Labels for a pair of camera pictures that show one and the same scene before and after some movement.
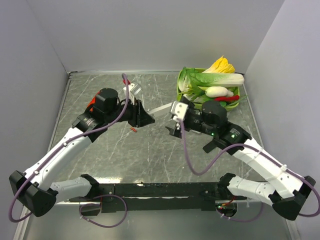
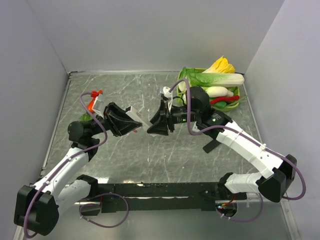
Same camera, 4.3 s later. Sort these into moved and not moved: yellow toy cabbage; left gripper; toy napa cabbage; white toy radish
Moved: left gripper
Not moved: toy napa cabbage; yellow toy cabbage; white toy radish
